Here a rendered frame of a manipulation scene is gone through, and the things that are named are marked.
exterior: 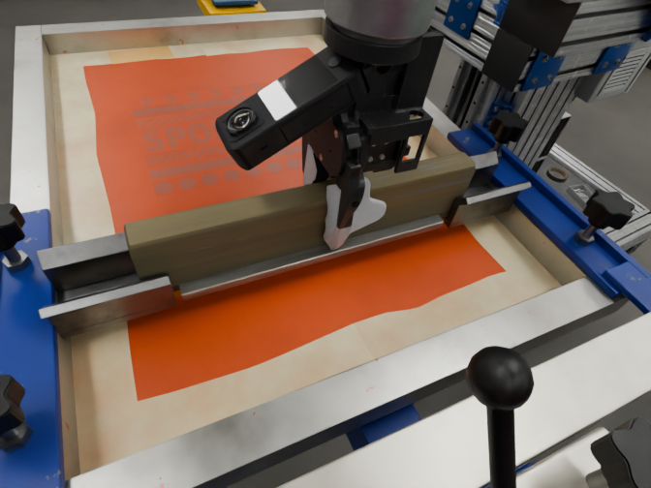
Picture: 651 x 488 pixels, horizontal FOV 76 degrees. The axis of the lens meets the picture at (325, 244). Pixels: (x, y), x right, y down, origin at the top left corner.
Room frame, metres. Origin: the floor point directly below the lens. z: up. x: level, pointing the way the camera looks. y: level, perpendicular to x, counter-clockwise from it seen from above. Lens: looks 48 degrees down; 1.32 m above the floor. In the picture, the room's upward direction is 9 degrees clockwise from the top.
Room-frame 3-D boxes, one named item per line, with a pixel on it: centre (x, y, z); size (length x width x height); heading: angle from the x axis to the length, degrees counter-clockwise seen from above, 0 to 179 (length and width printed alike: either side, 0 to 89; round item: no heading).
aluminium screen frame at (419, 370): (0.49, 0.11, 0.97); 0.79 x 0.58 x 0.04; 31
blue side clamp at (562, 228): (0.43, -0.25, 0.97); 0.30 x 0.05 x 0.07; 31
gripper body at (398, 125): (0.32, -0.02, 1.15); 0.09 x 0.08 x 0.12; 121
